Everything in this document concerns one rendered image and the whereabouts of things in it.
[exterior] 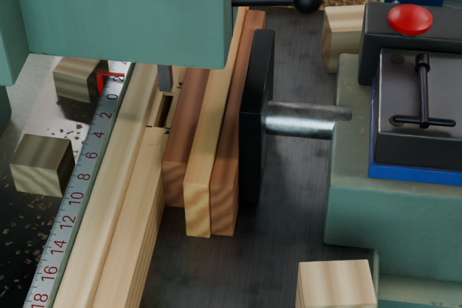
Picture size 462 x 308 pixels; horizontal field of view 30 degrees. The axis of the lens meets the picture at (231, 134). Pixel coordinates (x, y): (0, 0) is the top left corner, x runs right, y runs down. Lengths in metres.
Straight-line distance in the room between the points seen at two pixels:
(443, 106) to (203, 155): 0.16
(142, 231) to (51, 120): 0.31
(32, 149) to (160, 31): 0.25
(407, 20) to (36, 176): 0.35
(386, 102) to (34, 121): 0.40
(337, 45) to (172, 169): 0.20
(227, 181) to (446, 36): 0.18
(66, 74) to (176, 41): 0.30
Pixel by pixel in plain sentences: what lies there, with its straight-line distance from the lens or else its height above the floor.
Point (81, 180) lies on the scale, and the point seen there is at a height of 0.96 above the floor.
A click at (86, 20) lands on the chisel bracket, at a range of 0.58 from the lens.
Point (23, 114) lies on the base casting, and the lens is 0.87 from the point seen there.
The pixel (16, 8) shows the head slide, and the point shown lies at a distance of 0.58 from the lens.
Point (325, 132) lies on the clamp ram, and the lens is 0.61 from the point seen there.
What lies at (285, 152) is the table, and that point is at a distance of 0.67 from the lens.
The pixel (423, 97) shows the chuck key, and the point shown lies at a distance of 0.56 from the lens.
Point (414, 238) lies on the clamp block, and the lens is 0.60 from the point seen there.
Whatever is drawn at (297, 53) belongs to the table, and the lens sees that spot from 0.76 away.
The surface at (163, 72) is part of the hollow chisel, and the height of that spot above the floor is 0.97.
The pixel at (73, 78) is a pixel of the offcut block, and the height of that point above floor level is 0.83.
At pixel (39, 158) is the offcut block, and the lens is 0.77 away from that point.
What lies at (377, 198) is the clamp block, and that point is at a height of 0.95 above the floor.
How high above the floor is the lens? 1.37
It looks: 44 degrees down
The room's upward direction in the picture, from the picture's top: straight up
